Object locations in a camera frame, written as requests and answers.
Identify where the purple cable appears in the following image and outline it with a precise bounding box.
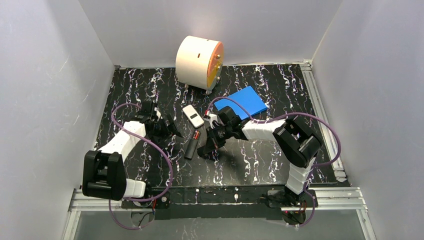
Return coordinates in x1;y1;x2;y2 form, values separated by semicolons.
108;102;174;230
205;96;342;228

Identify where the blue foam pad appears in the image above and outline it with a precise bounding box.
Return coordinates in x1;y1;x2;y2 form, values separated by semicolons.
214;86;268;120

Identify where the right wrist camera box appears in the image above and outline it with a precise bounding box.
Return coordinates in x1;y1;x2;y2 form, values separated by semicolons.
203;110;221;129

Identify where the white cylinder orange face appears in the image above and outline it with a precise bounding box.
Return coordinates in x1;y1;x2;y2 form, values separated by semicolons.
175;35;225;95

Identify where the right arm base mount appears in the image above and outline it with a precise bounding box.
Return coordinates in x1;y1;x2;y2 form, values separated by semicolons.
264;189;319;209

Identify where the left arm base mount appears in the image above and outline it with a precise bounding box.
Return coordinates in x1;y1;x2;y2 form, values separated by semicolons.
121;188;171;210

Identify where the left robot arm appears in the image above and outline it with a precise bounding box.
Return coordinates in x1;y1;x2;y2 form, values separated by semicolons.
82;101;182;202

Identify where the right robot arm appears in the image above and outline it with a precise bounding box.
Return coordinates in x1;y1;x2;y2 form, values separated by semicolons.
197;106;323;203

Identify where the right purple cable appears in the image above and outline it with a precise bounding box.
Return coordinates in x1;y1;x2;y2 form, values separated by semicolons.
205;96;342;228

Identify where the white remote control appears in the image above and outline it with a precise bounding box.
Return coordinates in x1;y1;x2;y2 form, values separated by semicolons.
182;104;204;129

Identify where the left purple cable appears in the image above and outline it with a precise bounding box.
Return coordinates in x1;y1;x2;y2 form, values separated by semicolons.
108;102;174;230

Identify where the aluminium frame rail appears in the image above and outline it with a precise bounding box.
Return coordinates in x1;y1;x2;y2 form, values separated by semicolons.
299;59;369;240

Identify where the black remote control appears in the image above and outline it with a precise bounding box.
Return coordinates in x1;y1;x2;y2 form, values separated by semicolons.
184;130;201;160

